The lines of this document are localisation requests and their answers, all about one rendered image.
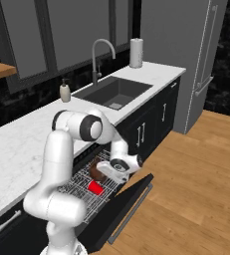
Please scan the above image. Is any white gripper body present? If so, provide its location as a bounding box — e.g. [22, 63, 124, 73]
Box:
[96, 160, 130, 185]

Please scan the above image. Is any brown bowl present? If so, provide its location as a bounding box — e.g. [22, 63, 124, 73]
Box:
[88, 156, 110, 183]

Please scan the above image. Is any red cup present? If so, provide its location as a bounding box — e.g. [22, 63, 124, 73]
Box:
[87, 179, 106, 195]

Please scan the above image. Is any black dishwasher door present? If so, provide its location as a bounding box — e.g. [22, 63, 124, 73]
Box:
[77, 172, 155, 255]

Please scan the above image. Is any black cupboard door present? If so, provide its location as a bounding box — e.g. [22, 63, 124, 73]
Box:
[155, 85, 179, 143]
[139, 98, 158, 159]
[116, 114, 142, 160]

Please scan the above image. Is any dark grey sink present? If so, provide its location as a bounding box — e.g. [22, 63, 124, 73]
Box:
[71, 75, 154, 112]

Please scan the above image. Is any beige soap dispenser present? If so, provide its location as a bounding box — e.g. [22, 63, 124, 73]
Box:
[59, 78, 73, 104]

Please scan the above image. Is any black drawer front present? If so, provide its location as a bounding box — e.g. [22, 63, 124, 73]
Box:
[168, 77, 182, 93]
[0, 198, 53, 255]

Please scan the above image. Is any grey curved tap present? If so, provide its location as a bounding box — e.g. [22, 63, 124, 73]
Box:
[91, 38, 117, 89]

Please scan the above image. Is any white paper towel roll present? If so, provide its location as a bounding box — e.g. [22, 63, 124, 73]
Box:
[128, 37, 144, 70]

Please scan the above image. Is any grey fridge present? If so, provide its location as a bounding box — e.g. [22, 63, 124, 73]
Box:
[139, 0, 229, 135]

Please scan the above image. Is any dark framed window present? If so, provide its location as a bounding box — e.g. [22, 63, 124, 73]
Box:
[0, 0, 142, 95]

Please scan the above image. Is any wire dishwasher rack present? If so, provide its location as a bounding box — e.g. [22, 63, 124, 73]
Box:
[56, 148, 128, 226]

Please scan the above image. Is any silver cupboard handle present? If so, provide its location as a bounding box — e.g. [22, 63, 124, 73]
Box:
[136, 123, 143, 148]
[140, 122, 147, 144]
[161, 103, 167, 123]

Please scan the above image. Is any grey dishwasher door handle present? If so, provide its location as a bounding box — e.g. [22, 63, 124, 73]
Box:
[107, 182, 154, 245]

